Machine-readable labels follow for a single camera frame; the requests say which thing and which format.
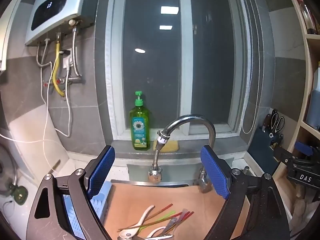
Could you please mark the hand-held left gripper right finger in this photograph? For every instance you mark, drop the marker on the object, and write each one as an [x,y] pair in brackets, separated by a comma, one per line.
[215,172]

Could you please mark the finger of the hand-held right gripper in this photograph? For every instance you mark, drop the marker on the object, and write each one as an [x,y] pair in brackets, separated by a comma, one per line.
[283,153]
[303,148]

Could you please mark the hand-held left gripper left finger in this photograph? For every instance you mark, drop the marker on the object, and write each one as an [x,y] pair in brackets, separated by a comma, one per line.
[102,170]

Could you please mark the blue plastic basket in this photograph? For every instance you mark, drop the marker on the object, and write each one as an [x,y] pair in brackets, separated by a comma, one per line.
[100,205]

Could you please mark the clear plastic spoon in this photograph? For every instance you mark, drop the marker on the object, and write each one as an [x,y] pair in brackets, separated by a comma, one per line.
[183,213]

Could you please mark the green plastic spoon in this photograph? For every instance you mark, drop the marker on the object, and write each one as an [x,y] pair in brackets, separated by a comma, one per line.
[165,216]

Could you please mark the slim metal spoon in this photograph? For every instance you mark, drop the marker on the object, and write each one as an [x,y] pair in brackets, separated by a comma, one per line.
[171,223]

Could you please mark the person's right hand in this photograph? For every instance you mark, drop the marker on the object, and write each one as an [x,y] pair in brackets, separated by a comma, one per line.
[305,205]

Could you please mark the dark blue knife block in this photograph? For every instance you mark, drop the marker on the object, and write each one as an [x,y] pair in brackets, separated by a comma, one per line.
[260,152]

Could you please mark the metal sink knob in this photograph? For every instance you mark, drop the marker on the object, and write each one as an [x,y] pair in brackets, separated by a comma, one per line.
[245,171]

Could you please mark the peach table mat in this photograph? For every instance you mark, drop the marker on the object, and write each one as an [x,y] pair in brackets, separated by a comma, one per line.
[130,197]

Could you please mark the blue container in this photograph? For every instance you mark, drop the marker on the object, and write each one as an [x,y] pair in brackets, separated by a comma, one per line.
[313,110]

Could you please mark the yellow sponge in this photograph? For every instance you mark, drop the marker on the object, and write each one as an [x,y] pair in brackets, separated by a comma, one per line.
[170,147]

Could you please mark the green dish soap bottle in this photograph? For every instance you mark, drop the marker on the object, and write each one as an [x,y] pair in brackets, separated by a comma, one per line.
[139,130]

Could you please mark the flexible faucet sprayer extension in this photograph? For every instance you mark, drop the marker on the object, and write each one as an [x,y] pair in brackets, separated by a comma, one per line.
[157,155]

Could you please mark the chrome kitchen faucet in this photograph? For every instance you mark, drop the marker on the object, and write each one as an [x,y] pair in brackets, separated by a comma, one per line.
[190,118]

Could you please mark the white cutting board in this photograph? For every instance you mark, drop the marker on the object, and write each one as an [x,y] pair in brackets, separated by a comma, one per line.
[32,140]

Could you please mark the metal pipe with valves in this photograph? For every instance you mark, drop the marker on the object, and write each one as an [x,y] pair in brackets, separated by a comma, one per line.
[72,80]

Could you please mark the white water heater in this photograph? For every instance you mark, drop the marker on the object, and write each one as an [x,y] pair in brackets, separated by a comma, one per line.
[50,12]

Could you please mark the white wall outlet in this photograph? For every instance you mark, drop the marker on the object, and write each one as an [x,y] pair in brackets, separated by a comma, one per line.
[68,60]

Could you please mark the white wall cabinet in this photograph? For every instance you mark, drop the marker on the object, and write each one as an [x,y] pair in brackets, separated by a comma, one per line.
[10,30]

